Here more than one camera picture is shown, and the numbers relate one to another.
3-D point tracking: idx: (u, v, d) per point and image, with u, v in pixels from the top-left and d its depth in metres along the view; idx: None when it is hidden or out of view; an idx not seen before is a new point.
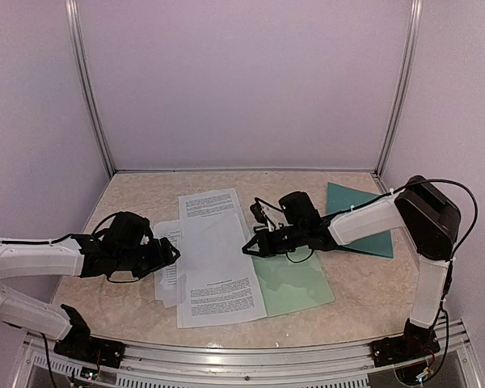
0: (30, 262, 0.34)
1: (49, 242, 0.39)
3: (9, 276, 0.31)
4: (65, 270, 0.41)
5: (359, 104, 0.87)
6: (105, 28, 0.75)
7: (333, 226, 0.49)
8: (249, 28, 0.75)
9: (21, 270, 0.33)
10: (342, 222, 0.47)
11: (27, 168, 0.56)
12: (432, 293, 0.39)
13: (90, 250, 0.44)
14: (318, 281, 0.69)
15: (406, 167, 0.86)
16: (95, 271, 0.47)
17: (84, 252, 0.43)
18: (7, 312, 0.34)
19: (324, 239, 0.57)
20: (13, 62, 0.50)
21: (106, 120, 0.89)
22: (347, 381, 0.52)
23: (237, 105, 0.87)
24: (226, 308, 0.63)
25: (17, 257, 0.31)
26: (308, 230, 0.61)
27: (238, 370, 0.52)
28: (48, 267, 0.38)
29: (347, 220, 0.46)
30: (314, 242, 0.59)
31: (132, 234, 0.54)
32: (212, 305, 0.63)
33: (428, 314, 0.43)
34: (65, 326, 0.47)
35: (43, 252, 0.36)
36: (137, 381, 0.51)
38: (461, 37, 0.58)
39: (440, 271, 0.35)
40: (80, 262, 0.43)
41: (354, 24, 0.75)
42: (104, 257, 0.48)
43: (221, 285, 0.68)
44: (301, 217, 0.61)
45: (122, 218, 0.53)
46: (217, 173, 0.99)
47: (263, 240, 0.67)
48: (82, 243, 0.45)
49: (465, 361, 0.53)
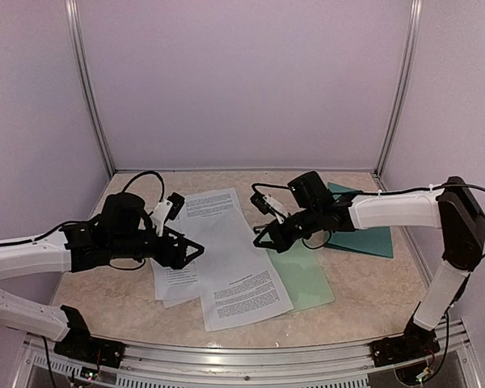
0: (13, 265, 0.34)
1: (32, 240, 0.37)
3: None
4: (53, 267, 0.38)
5: (359, 104, 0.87)
6: (105, 27, 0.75)
7: (353, 209, 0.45)
8: (249, 28, 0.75)
9: (3, 274, 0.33)
10: (365, 208, 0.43)
11: (27, 168, 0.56)
12: (440, 298, 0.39)
13: (79, 245, 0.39)
14: (320, 282, 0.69)
15: (406, 167, 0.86)
16: (93, 263, 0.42)
17: (69, 247, 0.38)
18: (3, 318, 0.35)
19: (339, 217, 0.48)
20: (13, 63, 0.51)
21: (106, 120, 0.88)
22: (347, 381, 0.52)
23: (237, 105, 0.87)
24: (250, 305, 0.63)
25: None
26: (322, 211, 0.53)
27: (238, 370, 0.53)
28: (35, 266, 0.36)
29: (371, 207, 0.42)
30: (331, 223, 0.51)
31: (128, 221, 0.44)
32: (235, 305, 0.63)
33: (433, 314, 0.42)
34: (62, 327, 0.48)
35: (26, 252, 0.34)
36: (137, 381, 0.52)
38: (461, 37, 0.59)
39: (458, 277, 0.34)
40: (68, 257, 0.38)
41: (354, 23, 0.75)
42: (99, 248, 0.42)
43: (243, 282, 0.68)
44: (314, 197, 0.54)
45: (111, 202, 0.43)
46: (217, 174, 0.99)
47: (276, 234, 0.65)
48: (73, 237, 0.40)
49: (465, 360, 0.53)
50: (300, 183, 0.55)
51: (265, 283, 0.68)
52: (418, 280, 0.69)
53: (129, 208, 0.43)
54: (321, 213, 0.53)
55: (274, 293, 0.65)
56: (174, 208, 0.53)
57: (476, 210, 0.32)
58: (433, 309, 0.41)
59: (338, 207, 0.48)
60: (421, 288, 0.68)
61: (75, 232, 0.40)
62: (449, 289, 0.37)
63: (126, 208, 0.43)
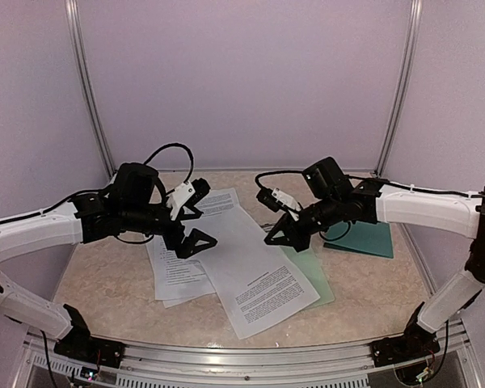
0: (22, 241, 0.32)
1: (41, 212, 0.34)
3: (2, 257, 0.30)
4: (66, 238, 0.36)
5: (359, 104, 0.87)
6: (104, 27, 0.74)
7: (381, 202, 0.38)
8: (250, 28, 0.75)
9: (14, 250, 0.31)
10: (394, 204, 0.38)
11: (27, 169, 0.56)
12: (450, 303, 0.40)
13: (89, 212, 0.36)
14: (320, 280, 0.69)
15: (406, 167, 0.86)
16: (103, 234, 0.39)
17: (80, 216, 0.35)
18: (11, 308, 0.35)
19: (363, 204, 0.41)
20: (13, 62, 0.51)
21: (106, 120, 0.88)
22: (347, 381, 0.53)
23: (237, 105, 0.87)
24: (276, 305, 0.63)
25: (3, 240, 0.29)
26: (342, 199, 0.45)
27: (238, 370, 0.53)
28: (47, 239, 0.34)
29: (402, 202, 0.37)
30: (352, 213, 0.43)
31: (141, 190, 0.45)
32: (260, 305, 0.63)
33: (437, 319, 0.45)
34: (65, 325, 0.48)
35: (34, 226, 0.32)
36: (137, 381, 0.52)
38: (461, 37, 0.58)
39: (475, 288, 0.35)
40: (78, 227, 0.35)
41: (353, 23, 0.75)
42: (111, 217, 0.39)
43: (261, 282, 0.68)
44: (332, 185, 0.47)
45: (125, 170, 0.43)
46: (217, 174, 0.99)
47: (293, 229, 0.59)
48: (82, 205, 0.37)
49: (465, 361, 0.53)
50: (316, 170, 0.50)
51: (284, 279, 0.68)
52: (419, 280, 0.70)
53: (144, 176, 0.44)
54: (340, 202, 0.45)
55: (291, 294, 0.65)
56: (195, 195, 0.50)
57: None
58: (439, 313, 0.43)
59: (361, 194, 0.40)
60: (421, 288, 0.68)
61: (84, 200, 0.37)
62: (460, 297, 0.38)
63: (141, 176, 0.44)
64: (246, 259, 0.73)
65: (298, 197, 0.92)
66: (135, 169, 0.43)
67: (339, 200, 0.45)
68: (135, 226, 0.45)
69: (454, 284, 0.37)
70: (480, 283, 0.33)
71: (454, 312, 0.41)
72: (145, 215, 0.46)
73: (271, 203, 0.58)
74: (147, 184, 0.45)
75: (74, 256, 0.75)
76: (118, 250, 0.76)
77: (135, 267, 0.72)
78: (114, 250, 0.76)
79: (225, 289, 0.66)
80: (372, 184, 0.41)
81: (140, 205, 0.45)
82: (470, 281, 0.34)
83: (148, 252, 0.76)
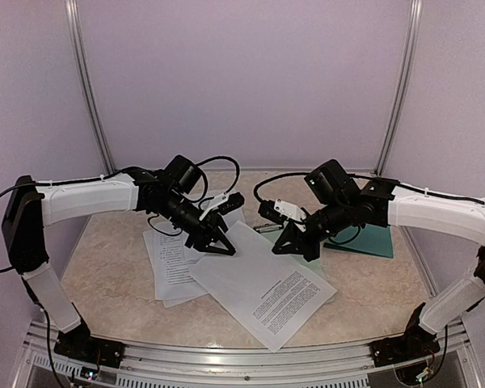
0: (82, 202, 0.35)
1: (102, 179, 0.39)
3: (66, 215, 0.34)
4: (120, 204, 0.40)
5: (360, 104, 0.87)
6: (104, 27, 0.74)
7: (394, 204, 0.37)
8: (250, 27, 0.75)
9: (78, 208, 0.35)
10: (408, 209, 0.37)
11: (27, 169, 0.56)
12: (453, 308, 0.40)
13: (145, 182, 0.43)
14: (324, 289, 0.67)
15: (406, 166, 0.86)
16: (147, 204, 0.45)
17: (137, 184, 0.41)
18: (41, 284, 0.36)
19: (373, 207, 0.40)
20: (14, 62, 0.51)
21: (106, 119, 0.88)
22: (347, 381, 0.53)
23: (238, 105, 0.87)
24: (286, 318, 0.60)
25: (67, 199, 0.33)
26: (349, 202, 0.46)
27: (238, 370, 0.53)
28: (103, 204, 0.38)
29: (415, 208, 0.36)
30: (363, 216, 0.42)
31: (189, 178, 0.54)
32: (272, 317, 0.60)
33: (440, 322, 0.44)
34: (73, 321, 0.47)
35: (94, 190, 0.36)
36: (137, 381, 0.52)
38: (461, 37, 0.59)
39: (479, 295, 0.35)
40: (134, 194, 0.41)
41: (353, 23, 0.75)
42: (158, 190, 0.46)
43: (275, 291, 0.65)
44: (337, 188, 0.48)
45: (180, 162, 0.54)
46: (217, 174, 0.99)
47: (301, 241, 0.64)
48: (137, 175, 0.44)
49: (465, 361, 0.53)
50: (319, 175, 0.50)
51: (296, 285, 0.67)
52: (418, 280, 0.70)
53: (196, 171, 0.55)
54: (348, 205, 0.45)
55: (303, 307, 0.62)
56: (225, 204, 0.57)
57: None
58: (444, 317, 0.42)
59: (373, 196, 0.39)
60: (421, 288, 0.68)
61: (140, 172, 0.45)
62: (462, 303, 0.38)
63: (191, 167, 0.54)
64: (250, 263, 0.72)
65: (298, 197, 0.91)
66: (188, 162, 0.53)
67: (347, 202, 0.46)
68: (167, 212, 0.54)
69: (462, 290, 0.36)
70: None
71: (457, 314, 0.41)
72: (179, 206, 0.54)
73: (275, 217, 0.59)
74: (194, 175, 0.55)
75: (73, 255, 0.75)
76: (117, 250, 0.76)
77: (135, 267, 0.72)
78: (114, 251, 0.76)
79: (229, 293, 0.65)
80: (381, 184, 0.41)
81: (179, 196, 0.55)
82: (479, 288, 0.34)
83: (148, 252, 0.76)
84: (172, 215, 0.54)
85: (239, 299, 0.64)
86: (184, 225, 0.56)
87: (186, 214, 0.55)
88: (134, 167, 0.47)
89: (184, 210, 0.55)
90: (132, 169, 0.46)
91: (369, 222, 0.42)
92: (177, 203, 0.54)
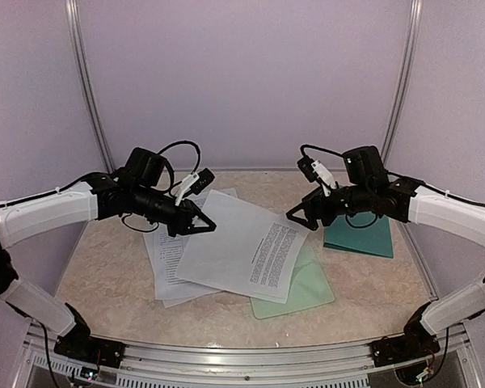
0: (44, 217, 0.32)
1: (56, 191, 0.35)
3: (27, 234, 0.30)
4: (80, 216, 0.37)
5: (359, 104, 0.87)
6: (104, 27, 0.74)
7: (415, 201, 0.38)
8: (249, 28, 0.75)
9: (38, 225, 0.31)
10: (430, 205, 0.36)
11: (27, 169, 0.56)
12: (455, 314, 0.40)
13: (104, 188, 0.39)
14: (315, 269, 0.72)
15: (406, 167, 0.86)
16: (113, 209, 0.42)
17: (95, 192, 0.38)
18: (22, 297, 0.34)
19: (397, 201, 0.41)
20: (14, 63, 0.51)
21: (106, 119, 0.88)
22: (347, 381, 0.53)
23: (237, 105, 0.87)
24: (273, 274, 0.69)
25: (25, 217, 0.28)
26: (377, 191, 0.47)
27: (238, 370, 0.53)
28: (65, 217, 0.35)
29: (436, 206, 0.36)
30: (385, 207, 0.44)
31: (151, 172, 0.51)
32: (260, 272, 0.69)
33: (440, 323, 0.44)
34: (69, 322, 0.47)
35: (54, 204, 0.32)
36: (137, 381, 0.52)
38: (461, 37, 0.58)
39: (484, 303, 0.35)
40: (94, 202, 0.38)
41: (353, 24, 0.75)
42: (121, 196, 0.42)
43: (261, 249, 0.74)
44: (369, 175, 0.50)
45: (139, 154, 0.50)
46: (217, 174, 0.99)
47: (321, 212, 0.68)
48: (95, 183, 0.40)
49: (465, 360, 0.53)
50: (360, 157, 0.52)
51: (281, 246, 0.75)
52: (418, 280, 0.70)
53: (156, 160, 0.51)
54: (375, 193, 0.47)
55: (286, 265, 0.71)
56: (199, 183, 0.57)
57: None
58: (446, 318, 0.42)
59: (396, 191, 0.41)
60: (421, 288, 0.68)
61: (99, 179, 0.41)
62: (466, 309, 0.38)
63: (153, 160, 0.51)
64: (245, 248, 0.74)
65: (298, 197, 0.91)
66: (146, 152, 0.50)
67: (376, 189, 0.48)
68: (141, 209, 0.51)
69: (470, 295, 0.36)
70: None
71: (458, 320, 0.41)
72: (150, 199, 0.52)
73: (309, 172, 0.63)
74: (157, 169, 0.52)
75: (74, 255, 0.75)
76: (117, 250, 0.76)
77: (135, 267, 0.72)
78: (114, 251, 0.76)
79: (226, 284, 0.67)
80: (406, 182, 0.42)
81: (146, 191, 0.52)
82: None
83: (148, 252, 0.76)
84: (146, 211, 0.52)
85: (232, 267, 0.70)
86: (161, 217, 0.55)
87: (160, 204, 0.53)
88: (92, 174, 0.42)
89: (158, 202, 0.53)
90: (90, 176, 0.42)
91: (390, 215, 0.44)
92: (148, 196, 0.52)
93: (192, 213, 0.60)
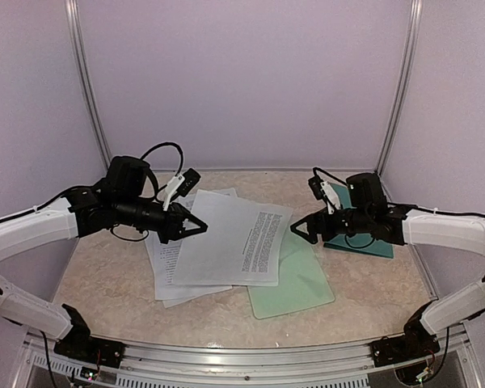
0: (19, 238, 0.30)
1: (35, 209, 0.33)
3: (2, 257, 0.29)
4: (61, 234, 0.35)
5: (359, 104, 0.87)
6: (104, 27, 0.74)
7: (406, 224, 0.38)
8: (249, 28, 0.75)
9: (13, 248, 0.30)
10: (419, 225, 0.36)
11: (27, 169, 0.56)
12: (456, 314, 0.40)
13: (84, 204, 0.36)
14: (312, 261, 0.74)
15: (406, 167, 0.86)
16: (95, 227, 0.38)
17: (74, 210, 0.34)
18: (11, 309, 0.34)
19: (392, 227, 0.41)
20: (14, 63, 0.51)
21: (106, 119, 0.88)
22: (347, 381, 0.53)
23: (237, 105, 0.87)
24: (263, 260, 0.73)
25: (5, 238, 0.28)
26: (374, 217, 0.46)
27: (238, 370, 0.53)
28: (43, 236, 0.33)
29: (425, 225, 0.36)
30: (381, 233, 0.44)
31: (132, 183, 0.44)
32: (251, 259, 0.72)
33: (440, 322, 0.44)
34: (65, 325, 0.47)
35: (31, 222, 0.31)
36: (137, 381, 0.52)
38: (461, 38, 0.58)
39: (483, 304, 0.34)
40: (73, 221, 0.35)
41: (353, 24, 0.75)
42: (105, 212, 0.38)
43: (250, 235, 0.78)
44: (369, 200, 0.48)
45: (116, 163, 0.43)
46: (217, 174, 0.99)
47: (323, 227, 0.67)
48: (75, 199, 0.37)
49: (465, 360, 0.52)
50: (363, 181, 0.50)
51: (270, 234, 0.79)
52: (418, 280, 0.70)
53: (136, 167, 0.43)
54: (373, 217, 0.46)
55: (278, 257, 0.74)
56: (185, 184, 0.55)
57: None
58: (445, 318, 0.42)
59: (390, 217, 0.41)
60: (420, 288, 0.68)
61: (78, 194, 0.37)
62: (465, 309, 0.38)
63: (133, 168, 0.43)
64: (241, 241, 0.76)
65: (298, 197, 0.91)
66: (125, 161, 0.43)
67: (375, 216, 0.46)
68: (127, 220, 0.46)
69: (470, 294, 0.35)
70: None
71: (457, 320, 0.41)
72: (137, 207, 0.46)
73: (318, 191, 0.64)
74: (140, 178, 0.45)
75: (74, 255, 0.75)
76: (117, 250, 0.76)
77: (135, 267, 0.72)
78: (114, 251, 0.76)
79: (223, 279, 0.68)
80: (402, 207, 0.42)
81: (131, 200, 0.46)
82: (482, 295, 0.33)
83: (148, 252, 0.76)
84: (132, 220, 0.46)
85: (227, 259, 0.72)
86: (149, 225, 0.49)
87: (148, 212, 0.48)
88: (71, 188, 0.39)
89: (145, 210, 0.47)
90: (70, 191, 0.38)
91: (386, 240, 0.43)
92: (133, 205, 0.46)
93: (183, 217, 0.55)
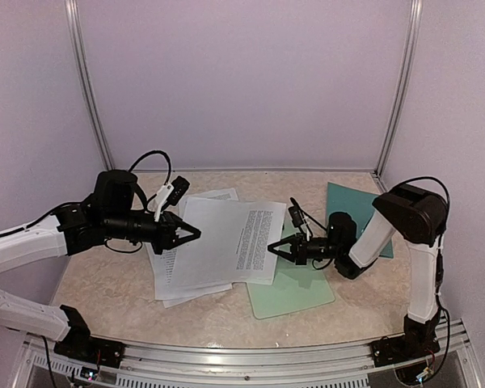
0: (10, 255, 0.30)
1: (25, 227, 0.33)
3: None
4: (49, 251, 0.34)
5: (360, 103, 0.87)
6: (104, 27, 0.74)
7: (353, 250, 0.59)
8: (250, 27, 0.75)
9: (1, 265, 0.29)
10: (356, 247, 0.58)
11: (27, 170, 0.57)
12: (423, 288, 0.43)
13: (73, 224, 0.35)
14: (310, 263, 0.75)
15: (406, 166, 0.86)
16: (86, 243, 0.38)
17: (63, 229, 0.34)
18: (3, 318, 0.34)
19: (350, 269, 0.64)
20: (14, 65, 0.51)
21: (107, 120, 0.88)
22: (347, 381, 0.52)
23: (237, 104, 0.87)
24: (259, 259, 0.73)
25: None
26: (341, 255, 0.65)
27: (238, 370, 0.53)
28: (32, 254, 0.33)
29: (359, 245, 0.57)
30: (341, 267, 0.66)
31: (120, 198, 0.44)
32: (246, 258, 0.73)
33: (422, 309, 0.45)
34: (63, 326, 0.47)
35: (22, 241, 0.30)
36: (137, 381, 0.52)
38: (462, 37, 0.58)
39: (428, 259, 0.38)
40: (62, 239, 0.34)
41: (354, 23, 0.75)
42: (95, 229, 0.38)
43: (244, 233, 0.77)
44: (340, 241, 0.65)
45: (104, 179, 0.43)
46: (217, 174, 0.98)
47: (301, 253, 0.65)
48: (65, 217, 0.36)
49: (465, 360, 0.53)
50: (343, 228, 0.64)
51: (262, 230, 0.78)
52: None
53: (122, 183, 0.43)
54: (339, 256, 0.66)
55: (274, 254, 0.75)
56: (175, 193, 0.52)
57: (421, 192, 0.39)
58: (419, 298, 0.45)
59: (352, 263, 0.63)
60: None
61: (69, 213, 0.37)
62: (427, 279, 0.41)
63: (120, 184, 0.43)
64: (234, 238, 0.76)
65: (299, 196, 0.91)
66: (111, 176, 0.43)
67: (339, 255, 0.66)
68: (120, 233, 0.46)
69: (415, 262, 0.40)
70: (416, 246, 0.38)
71: (431, 297, 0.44)
72: (128, 220, 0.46)
73: (297, 218, 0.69)
74: (128, 191, 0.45)
75: (73, 256, 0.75)
76: (117, 250, 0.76)
77: (135, 267, 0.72)
78: (114, 251, 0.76)
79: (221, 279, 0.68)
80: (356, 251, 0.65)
81: (120, 213, 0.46)
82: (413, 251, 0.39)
83: (149, 252, 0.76)
84: (124, 234, 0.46)
85: (225, 259, 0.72)
86: (142, 237, 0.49)
87: (140, 225, 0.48)
88: (59, 207, 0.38)
89: (137, 222, 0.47)
90: (61, 209, 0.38)
91: (339, 270, 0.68)
92: (124, 219, 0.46)
93: (175, 225, 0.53)
